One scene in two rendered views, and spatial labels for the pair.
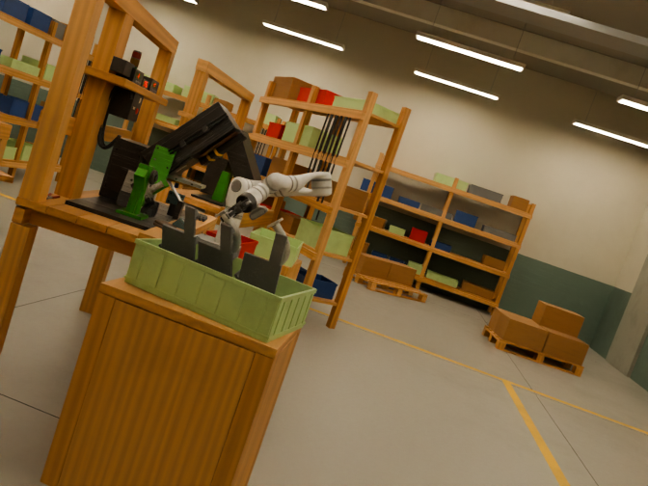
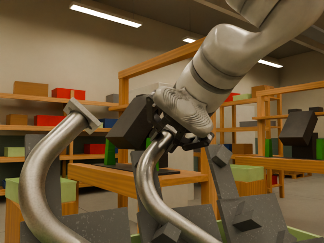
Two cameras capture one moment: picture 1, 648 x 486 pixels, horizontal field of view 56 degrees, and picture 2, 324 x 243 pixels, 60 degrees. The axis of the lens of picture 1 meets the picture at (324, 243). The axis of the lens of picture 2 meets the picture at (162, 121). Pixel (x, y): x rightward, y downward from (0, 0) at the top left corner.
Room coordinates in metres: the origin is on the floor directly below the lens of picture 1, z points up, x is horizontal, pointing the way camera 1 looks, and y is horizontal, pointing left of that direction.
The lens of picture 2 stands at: (2.62, 0.00, 1.15)
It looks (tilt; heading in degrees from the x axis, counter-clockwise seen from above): 4 degrees up; 137
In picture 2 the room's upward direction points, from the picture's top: straight up
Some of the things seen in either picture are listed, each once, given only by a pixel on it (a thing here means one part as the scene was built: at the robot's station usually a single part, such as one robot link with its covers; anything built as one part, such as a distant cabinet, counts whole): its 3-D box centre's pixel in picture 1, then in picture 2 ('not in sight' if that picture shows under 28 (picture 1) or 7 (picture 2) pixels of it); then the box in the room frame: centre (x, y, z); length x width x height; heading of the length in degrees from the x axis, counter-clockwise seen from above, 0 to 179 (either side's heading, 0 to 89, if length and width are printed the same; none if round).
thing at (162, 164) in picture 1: (161, 165); not in sight; (3.39, 0.99, 1.17); 0.13 x 0.12 x 0.20; 3
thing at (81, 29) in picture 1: (112, 111); not in sight; (3.44, 1.36, 1.36); 1.49 x 0.09 x 0.97; 3
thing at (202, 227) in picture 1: (182, 235); not in sight; (3.47, 0.78, 0.82); 1.50 x 0.14 x 0.15; 3
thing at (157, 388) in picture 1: (180, 395); not in sight; (2.36, 0.34, 0.39); 0.68 x 0.52 x 0.79; 83
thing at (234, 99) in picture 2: not in sight; (226, 141); (-1.13, 5.58, 1.13); 2.48 x 0.54 x 2.27; 174
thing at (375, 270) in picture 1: (388, 276); not in sight; (10.05, -1.18, 0.22); 1.20 x 0.80 x 0.44; 124
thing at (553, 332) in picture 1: (538, 330); not in sight; (8.52, -3.23, 0.37); 1.20 x 0.80 x 0.74; 92
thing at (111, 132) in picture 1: (93, 130); not in sight; (3.44, 1.42, 1.23); 1.30 x 0.05 x 0.09; 3
